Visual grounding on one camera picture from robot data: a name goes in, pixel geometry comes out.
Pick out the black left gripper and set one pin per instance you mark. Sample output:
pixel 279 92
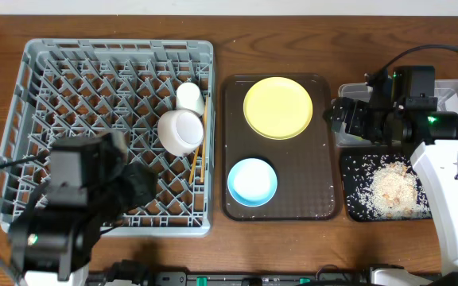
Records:
pixel 134 186

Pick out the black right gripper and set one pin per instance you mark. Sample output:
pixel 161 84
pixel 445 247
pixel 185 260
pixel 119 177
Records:
pixel 359 110

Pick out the wooden chopstick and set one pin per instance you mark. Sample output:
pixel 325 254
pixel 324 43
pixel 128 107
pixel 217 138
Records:
pixel 193 168
pixel 205 122

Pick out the cream cup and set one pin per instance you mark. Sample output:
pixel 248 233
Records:
pixel 189 97

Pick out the yellow plate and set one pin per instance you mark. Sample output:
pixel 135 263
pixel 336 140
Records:
pixel 277 108

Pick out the blue bowl with food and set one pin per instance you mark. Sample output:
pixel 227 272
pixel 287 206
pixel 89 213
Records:
pixel 252 182

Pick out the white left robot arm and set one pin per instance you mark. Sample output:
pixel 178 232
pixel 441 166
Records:
pixel 64 216

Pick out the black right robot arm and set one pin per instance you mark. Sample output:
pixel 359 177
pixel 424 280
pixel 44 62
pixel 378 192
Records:
pixel 429 138

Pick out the spilled rice food waste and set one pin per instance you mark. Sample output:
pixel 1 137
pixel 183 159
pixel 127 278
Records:
pixel 392 190

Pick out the grey dishwasher rack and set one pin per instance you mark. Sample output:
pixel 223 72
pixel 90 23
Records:
pixel 81 87

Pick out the clear plastic bin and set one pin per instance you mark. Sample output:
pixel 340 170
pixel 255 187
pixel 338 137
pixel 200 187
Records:
pixel 446 90

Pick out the dark brown serving tray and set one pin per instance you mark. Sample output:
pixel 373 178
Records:
pixel 306 187

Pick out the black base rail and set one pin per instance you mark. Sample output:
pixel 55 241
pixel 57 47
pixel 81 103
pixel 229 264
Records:
pixel 135 273

